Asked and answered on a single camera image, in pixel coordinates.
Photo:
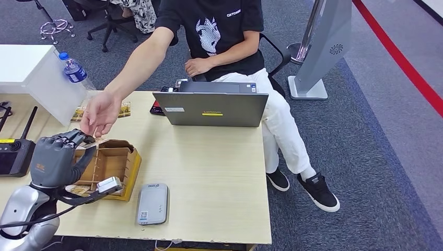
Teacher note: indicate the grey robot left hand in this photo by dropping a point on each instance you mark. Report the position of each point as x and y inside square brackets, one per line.
[52, 162]

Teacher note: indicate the person's left hand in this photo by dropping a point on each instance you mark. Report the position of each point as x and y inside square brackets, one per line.
[198, 66]

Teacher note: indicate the person's right hand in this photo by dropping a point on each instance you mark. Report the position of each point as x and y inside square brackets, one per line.
[102, 112]

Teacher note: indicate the ID card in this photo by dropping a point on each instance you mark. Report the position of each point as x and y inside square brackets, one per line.
[98, 142]

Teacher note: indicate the wooden card organizer box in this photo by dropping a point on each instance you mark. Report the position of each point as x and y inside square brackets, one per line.
[114, 162]

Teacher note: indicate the person's left forearm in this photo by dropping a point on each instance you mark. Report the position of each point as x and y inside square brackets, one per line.
[235, 52]

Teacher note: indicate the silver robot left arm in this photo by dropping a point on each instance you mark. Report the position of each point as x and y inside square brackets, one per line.
[24, 208]

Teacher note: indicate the person's right forearm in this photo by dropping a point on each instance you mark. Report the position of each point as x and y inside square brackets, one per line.
[142, 62]

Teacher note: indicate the person in patterned clothing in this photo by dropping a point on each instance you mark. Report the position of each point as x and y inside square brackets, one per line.
[143, 15]

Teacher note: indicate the grey card reader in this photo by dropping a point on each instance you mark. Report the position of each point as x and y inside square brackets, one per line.
[152, 204]

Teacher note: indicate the small grey device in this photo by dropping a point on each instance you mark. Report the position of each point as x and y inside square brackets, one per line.
[181, 82]

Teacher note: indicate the black remote controller with antennas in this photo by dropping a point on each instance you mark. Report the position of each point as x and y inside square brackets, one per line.
[14, 156]

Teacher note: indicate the small black device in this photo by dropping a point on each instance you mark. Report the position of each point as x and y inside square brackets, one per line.
[166, 89]

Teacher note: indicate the grey laptop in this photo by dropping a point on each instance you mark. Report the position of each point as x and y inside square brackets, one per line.
[213, 111]

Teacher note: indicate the water bottle blue cap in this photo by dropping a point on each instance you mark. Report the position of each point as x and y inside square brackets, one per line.
[73, 72]

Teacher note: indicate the black smartphone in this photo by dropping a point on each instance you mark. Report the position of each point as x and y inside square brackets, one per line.
[156, 109]

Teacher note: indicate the black office chair with armrest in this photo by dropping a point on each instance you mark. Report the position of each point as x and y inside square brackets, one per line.
[282, 55]

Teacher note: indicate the black swivel office chair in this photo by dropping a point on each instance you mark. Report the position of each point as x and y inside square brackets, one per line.
[110, 26]

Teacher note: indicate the chrome stool base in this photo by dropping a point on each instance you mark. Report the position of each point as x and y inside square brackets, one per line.
[55, 27]

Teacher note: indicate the black bag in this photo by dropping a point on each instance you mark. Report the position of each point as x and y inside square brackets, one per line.
[76, 9]

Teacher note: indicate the chrome stanchion pole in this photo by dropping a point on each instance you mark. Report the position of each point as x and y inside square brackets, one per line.
[306, 38]

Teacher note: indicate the grey kiosk stand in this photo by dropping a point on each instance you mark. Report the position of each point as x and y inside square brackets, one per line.
[322, 45]

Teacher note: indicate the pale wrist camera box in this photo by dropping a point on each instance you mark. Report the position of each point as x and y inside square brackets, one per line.
[109, 184]

